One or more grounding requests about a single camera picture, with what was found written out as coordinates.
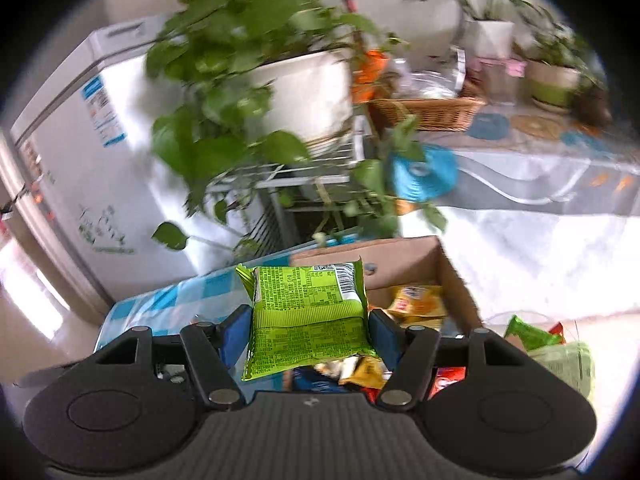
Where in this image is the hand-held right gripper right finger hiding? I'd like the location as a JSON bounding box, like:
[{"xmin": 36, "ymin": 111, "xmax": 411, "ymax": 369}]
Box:
[{"xmin": 367, "ymin": 308, "xmax": 533, "ymax": 408}]

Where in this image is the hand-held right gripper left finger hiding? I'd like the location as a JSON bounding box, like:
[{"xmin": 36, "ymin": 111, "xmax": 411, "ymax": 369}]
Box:
[{"xmin": 92, "ymin": 304, "xmax": 253, "ymax": 406}]

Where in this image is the gold snack packet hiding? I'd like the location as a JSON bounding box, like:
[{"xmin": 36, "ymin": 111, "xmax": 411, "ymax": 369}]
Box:
[{"xmin": 340, "ymin": 355, "xmax": 393, "ymax": 391}]

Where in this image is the green snack packet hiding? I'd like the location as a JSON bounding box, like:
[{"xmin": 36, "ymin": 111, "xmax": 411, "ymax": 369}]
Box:
[{"xmin": 235, "ymin": 256, "xmax": 378, "ymax": 382}]

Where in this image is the red snack packet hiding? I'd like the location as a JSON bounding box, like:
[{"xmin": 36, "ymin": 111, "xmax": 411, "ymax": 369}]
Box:
[{"xmin": 430, "ymin": 366, "xmax": 467, "ymax": 398}]

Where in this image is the cardboard box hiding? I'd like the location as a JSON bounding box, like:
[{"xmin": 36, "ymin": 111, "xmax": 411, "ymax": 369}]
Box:
[{"xmin": 290, "ymin": 236, "xmax": 483, "ymax": 401}]

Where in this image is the yellow snack packet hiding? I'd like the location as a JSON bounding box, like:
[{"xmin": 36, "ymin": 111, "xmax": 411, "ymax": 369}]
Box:
[{"xmin": 387, "ymin": 284, "xmax": 448, "ymax": 331}]

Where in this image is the blue checked tablecloth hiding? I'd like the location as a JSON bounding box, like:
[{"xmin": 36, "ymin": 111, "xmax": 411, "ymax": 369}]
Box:
[{"xmin": 95, "ymin": 252, "xmax": 296, "ymax": 356}]

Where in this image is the dark blue snack packet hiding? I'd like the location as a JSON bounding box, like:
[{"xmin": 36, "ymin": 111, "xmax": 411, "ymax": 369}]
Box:
[{"xmin": 292, "ymin": 367, "xmax": 343, "ymax": 393}]

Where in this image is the green snack bag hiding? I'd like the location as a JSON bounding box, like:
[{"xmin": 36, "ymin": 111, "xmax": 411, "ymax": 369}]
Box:
[{"xmin": 502, "ymin": 314, "xmax": 566, "ymax": 353}]

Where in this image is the white metal rack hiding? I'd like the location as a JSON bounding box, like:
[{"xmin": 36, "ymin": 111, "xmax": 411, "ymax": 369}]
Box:
[{"xmin": 207, "ymin": 115, "xmax": 381, "ymax": 256}]

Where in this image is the blue round plastic object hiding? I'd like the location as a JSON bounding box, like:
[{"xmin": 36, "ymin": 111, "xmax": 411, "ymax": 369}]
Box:
[{"xmin": 390, "ymin": 142, "xmax": 460, "ymax": 203}]

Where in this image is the white chest freezer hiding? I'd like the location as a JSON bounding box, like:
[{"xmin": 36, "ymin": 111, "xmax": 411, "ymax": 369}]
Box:
[{"xmin": 10, "ymin": 15, "xmax": 261, "ymax": 301}]

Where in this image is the pale green plastic bag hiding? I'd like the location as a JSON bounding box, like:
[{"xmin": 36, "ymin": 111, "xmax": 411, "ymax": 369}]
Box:
[{"xmin": 530, "ymin": 341, "xmax": 596, "ymax": 401}]

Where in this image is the grey patterned table cover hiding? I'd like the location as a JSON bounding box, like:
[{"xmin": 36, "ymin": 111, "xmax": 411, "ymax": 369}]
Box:
[{"xmin": 400, "ymin": 105, "xmax": 640, "ymax": 326}]

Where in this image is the grey refrigerator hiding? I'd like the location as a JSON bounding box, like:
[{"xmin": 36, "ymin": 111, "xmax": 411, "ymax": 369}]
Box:
[{"xmin": 0, "ymin": 130, "xmax": 116, "ymax": 321}]

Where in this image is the wicker basket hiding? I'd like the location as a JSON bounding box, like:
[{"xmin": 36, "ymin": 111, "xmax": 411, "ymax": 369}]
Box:
[{"xmin": 367, "ymin": 77, "xmax": 488, "ymax": 133}]

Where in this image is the blue round coaster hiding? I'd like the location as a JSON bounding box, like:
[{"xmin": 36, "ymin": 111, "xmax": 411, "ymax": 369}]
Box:
[{"xmin": 467, "ymin": 112, "xmax": 508, "ymax": 141}]

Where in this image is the white round plant pot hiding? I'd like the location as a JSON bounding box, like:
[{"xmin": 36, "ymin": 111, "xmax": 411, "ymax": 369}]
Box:
[{"xmin": 247, "ymin": 47, "xmax": 356, "ymax": 146}]

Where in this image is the clear plastic bag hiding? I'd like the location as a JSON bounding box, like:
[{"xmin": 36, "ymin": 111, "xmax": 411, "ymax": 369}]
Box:
[{"xmin": 390, "ymin": 57, "xmax": 461, "ymax": 101}]

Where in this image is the tan woven coaster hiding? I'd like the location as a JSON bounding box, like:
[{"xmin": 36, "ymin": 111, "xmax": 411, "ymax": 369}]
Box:
[{"xmin": 510, "ymin": 114, "xmax": 566, "ymax": 142}]

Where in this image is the orange packet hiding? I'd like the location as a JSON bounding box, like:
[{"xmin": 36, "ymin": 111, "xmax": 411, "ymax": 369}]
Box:
[{"xmin": 350, "ymin": 50, "xmax": 391, "ymax": 103}]

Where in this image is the clear glass jar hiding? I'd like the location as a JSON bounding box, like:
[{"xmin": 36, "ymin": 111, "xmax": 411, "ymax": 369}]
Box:
[{"xmin": 480, "ymin": 57, "xmax": 526, "ymax": 106}]

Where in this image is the green white potted plant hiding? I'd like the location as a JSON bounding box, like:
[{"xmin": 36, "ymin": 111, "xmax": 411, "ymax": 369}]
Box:
[{"xmin": 520, "ymin": 25, "xmax": 601, "ymax": 111}]

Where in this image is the green pothos plant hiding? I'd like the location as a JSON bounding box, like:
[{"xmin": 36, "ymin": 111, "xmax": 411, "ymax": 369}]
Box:
[{"xmin": 145, "ymin": 0, "xmax": 448, "ymax": 253}]

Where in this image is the dark brown pot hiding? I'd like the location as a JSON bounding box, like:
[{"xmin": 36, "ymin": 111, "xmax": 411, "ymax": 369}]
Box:
[{"xmin": 570, "ymin": 80, "xmax": 616, "ymax": 128}]

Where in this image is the white square potted plant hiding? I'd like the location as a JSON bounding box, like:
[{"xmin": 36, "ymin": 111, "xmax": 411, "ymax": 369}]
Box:
[{"xmin": 400, "ymin": 0, "xmax": 551, "ymax": 58}]

